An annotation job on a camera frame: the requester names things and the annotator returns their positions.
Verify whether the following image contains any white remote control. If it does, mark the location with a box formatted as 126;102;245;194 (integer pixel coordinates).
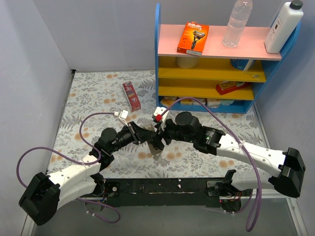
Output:
145;124;162;160

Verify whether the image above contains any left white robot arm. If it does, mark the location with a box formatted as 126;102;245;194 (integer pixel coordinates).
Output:
19;122;155;226

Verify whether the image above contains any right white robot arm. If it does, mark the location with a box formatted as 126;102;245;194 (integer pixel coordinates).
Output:
152;109;306;198

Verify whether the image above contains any yellow orange box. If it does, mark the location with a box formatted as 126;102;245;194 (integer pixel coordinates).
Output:
160;96;178;108

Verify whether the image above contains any red toothpaste box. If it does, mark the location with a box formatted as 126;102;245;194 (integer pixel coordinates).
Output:
123;82;141;112

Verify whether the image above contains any floral table mat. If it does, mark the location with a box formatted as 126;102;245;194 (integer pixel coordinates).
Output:
46;70;265;179

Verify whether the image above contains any red box on shelf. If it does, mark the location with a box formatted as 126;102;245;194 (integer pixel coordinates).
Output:
216;81;251;95

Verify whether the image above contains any blue yellow pink shelf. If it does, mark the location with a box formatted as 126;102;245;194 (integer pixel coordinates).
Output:
155;4;301;114

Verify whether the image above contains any white cup on shelf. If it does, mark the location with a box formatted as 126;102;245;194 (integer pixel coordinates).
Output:
175;57;199;69

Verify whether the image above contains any blue white container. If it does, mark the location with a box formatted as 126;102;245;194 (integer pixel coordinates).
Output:
230;59;256;71

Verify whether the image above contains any orange razor box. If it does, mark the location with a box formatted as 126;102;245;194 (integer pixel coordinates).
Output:
177;22;209;56

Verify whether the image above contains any clear plastic water bottle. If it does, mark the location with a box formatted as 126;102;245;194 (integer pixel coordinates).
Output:
222;0;253;48

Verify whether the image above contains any white bottle black cap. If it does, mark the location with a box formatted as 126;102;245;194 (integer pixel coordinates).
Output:
264;0;304;54

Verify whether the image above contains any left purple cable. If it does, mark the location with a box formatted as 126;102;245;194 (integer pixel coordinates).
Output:
16;112;118;190

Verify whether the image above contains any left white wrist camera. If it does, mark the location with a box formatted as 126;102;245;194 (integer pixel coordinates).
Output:
114;109;128;126

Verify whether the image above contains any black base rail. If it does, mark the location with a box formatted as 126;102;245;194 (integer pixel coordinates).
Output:
102;177;245;213

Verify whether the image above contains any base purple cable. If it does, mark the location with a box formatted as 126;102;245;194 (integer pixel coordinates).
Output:
76;198;121;224

